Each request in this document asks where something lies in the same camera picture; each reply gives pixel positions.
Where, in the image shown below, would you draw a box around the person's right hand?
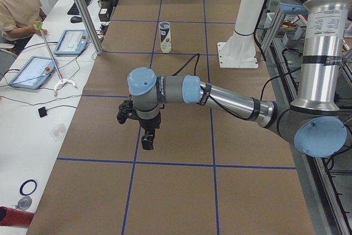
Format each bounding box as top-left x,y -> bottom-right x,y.
38,29 -> 48,36

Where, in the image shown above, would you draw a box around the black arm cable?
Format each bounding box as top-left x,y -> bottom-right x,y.
159,52 -> 303,122

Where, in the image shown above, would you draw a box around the aluminium frame post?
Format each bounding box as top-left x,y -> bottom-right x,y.
74,0 -> 102,55

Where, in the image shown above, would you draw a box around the reacher grabber tool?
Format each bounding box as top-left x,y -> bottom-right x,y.
35,22 -> 78,97

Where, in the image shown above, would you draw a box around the black computer mouse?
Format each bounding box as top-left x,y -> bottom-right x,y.
70,16 -> 83,24

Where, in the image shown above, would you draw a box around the blue tape roll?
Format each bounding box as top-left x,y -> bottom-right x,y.
19,179 -> 37,196

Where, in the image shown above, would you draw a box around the black box with label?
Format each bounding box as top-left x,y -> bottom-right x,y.
98,1 -> 113,22

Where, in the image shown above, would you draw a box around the seated person beige shirt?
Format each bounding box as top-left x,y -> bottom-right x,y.
1,0 -> 46,54

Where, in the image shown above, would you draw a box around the red cylinder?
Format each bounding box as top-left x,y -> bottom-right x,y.
1,206 -> 34,228

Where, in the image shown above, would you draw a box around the teach pendant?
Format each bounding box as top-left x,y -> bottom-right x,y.
54,29 -> 90,56
9,56 -> 55,90

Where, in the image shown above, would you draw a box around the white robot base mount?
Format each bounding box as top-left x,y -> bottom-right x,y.
217,0 -> 265,69

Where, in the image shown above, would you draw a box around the blue tape grid lines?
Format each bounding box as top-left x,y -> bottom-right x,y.
56,0 -> 296,235

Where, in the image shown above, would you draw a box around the teach pendant near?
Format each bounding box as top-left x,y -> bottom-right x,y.
9,56 -> 55,90

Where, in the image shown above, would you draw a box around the black keyboard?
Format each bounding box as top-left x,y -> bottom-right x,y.
67,0 -> 97,16

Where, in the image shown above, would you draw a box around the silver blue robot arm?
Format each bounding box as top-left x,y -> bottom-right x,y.
127,0 -> 351,157

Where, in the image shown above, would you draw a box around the clear tennis ball tube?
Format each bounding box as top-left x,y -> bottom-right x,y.
159,21 -> 172,53

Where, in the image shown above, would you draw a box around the aluminium frame rack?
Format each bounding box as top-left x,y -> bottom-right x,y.
261,0 -> 351,234

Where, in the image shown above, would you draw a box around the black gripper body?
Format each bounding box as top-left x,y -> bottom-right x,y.
139,116 -> 161,131

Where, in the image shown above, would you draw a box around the silver tape roll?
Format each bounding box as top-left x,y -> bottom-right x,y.
15,196 -> 32,211

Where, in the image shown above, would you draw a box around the teach pendant far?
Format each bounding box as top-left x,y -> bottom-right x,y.
54,29 -> 90,56

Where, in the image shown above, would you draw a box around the small black square device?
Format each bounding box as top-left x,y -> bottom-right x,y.
38,106 -> 48,118

